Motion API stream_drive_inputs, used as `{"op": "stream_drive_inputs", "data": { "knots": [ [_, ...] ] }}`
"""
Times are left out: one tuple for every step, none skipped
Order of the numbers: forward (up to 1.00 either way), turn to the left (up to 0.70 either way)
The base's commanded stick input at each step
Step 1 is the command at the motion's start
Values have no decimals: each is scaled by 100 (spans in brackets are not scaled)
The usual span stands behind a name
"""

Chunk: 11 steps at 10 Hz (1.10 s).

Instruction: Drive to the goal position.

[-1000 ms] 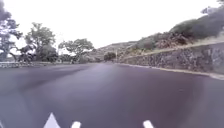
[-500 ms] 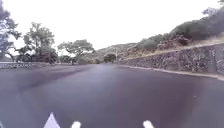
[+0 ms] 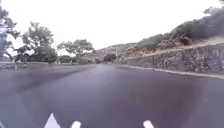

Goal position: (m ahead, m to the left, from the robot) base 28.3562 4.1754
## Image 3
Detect robot's own part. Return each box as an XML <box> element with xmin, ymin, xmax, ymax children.
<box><xmin>70</xmin><ymin>120</ymin><xmax>82</xmax><ymax>128</ymax></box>
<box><xmin>142</xmin><ymin>119</ymin><xmax>155</xmax><ymax>128</ymax></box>

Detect flat-crowned tree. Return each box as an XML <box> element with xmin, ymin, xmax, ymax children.
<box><xmin>56</xmin><ymin>38</ymin><xmax>96</xmax><ymax>64</ymax></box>

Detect broad leafy tree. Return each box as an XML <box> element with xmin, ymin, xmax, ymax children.
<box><xmin>13</xmin><ymin>21</ymin><xmax>59</xmax><ymax>64</ymax></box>

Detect tall dark tree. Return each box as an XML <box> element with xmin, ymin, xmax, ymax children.
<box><xmin>0</xmin><ymin>5</ymin><xmax>21</xmax><ymax>63</ymax></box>

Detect scrubby hillside slope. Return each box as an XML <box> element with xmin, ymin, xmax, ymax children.
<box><xmin>81</xmin><ymin>5</ymin><xmax>224</xmax><ymax>64</ymax></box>

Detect low stone wall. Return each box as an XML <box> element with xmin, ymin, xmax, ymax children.
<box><xmin>0</xmin><ymin>61</ymin><xmax>51</xmax><ymax>70</ymax></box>

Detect rough stone retaining wall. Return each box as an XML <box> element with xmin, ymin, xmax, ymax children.
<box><xmin>114</xmin><ymin>43</ymin><xmax>224</xmax><ymax>75</ymax></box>

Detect grey asphalt road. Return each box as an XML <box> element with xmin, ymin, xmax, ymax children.
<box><xmin>0</xmin><ymin>63</ymin><xmax>224</xmax><ymax>128</ymax></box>

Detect dark round bush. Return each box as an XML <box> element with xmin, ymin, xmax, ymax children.
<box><xmin>102</xmin><ymin>53</ymin><xmax>118</xmax><ymax>64</ymax></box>

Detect pale kerb strip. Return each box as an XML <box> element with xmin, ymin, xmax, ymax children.
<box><xmin>116</xmin><ymin>63</ymin><xmax>224</xmax><ymax>80</ymax></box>

